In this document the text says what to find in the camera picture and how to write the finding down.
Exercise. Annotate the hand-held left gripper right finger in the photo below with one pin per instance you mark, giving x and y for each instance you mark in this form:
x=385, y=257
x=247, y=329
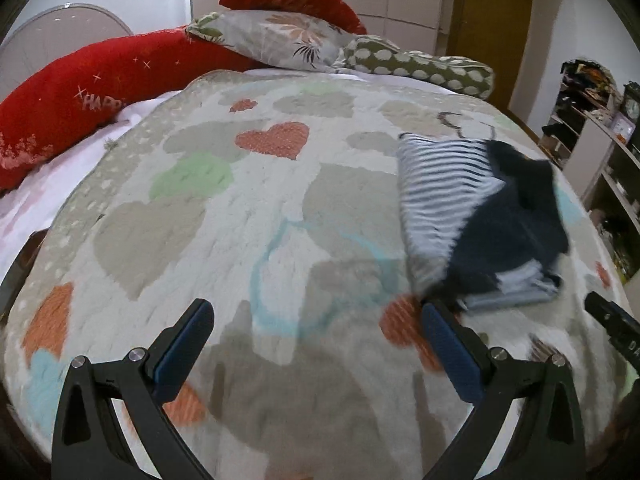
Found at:
x=452, y=350

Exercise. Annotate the dark table clock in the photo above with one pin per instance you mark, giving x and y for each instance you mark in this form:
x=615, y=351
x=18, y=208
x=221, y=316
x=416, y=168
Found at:
x=632, y=105

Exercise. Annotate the striped navy pants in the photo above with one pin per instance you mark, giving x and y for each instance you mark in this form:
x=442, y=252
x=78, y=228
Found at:
x=500, y=225

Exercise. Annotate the floral grey pillow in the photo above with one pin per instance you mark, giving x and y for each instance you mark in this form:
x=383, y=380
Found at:
x=270, y=37

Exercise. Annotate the heart-patterned quilt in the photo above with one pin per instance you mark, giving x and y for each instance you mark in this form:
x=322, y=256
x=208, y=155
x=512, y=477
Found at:
x=225, y=220

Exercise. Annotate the white bedsheet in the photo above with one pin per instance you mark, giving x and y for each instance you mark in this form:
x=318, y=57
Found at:
x=35, y=195

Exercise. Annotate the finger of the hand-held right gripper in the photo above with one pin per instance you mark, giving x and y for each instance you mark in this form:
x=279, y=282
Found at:
x=617, y=327

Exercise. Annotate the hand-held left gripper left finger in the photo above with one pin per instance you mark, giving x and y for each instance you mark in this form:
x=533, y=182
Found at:
x=186, y=345

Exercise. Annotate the dark wooden bed frame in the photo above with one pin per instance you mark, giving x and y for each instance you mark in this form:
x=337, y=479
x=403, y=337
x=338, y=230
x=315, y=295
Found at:
x=17, y=280

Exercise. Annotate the cluttered shelf unit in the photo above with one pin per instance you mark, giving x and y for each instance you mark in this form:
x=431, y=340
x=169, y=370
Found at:
x=600, y=130

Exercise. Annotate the long red bolster pillow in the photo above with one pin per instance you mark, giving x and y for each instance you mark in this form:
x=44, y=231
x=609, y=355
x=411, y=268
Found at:
x=75, y=90

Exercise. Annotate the brown wooden door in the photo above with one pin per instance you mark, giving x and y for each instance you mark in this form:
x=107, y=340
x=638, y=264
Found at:
x=490, y=25

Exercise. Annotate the green cloud-print bolster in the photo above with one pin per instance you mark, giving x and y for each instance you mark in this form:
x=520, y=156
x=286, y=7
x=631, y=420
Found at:
x=425, y=65

